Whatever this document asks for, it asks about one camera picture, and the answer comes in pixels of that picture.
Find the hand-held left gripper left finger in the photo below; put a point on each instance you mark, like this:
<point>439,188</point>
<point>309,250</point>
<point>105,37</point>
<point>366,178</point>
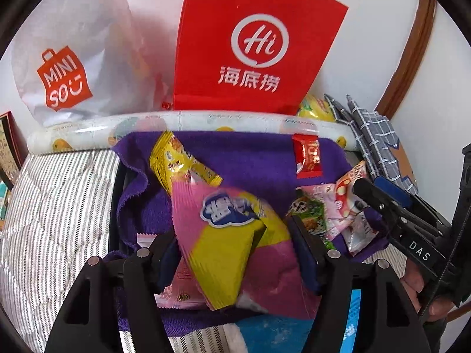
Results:
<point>169,261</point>

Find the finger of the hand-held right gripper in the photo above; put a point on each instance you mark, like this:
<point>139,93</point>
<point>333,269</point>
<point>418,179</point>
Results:
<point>395,189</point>
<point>382,206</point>

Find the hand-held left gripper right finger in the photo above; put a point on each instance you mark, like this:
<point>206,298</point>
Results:
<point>307,261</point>

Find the white pink snack packet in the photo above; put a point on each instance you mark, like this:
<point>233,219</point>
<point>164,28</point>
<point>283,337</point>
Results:
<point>362,237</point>

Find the pink mushroom-print snack packet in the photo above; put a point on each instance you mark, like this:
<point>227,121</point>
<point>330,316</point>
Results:
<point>346,198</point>

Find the green snack packet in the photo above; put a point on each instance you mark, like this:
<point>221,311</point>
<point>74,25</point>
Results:
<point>309,209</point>

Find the pink yellow snack packet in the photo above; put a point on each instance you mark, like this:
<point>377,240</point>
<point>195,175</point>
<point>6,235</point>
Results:
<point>228,250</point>

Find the red snack packet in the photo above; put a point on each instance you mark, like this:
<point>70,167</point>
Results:
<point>307,154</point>

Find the person's right hand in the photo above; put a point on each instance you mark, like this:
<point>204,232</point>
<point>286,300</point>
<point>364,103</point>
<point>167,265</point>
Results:
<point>414,285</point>

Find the blue checked cloth with star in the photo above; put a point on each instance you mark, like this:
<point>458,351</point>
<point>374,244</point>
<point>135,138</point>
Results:
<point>375,132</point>

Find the blue tissue pack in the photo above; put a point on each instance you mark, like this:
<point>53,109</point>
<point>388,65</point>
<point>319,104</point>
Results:
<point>272,336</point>

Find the purple towel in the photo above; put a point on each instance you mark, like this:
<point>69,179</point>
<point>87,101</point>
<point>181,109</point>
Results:
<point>257,161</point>

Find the yellow snack bag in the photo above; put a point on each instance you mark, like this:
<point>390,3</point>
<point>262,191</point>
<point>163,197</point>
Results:
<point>312,108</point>

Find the striped bed mattress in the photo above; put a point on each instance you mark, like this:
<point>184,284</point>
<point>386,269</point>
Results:
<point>55,209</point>

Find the white fruit-print roll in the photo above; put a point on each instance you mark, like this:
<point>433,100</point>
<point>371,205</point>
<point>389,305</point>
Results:
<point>92,132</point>

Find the red paper bag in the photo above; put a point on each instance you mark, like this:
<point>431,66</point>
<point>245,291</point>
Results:
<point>257,7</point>

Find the white plastic shopping bag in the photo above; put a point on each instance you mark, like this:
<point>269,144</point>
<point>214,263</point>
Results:
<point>92,25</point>

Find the brown wooden door frame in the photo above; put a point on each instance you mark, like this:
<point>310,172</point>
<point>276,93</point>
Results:
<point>415,44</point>

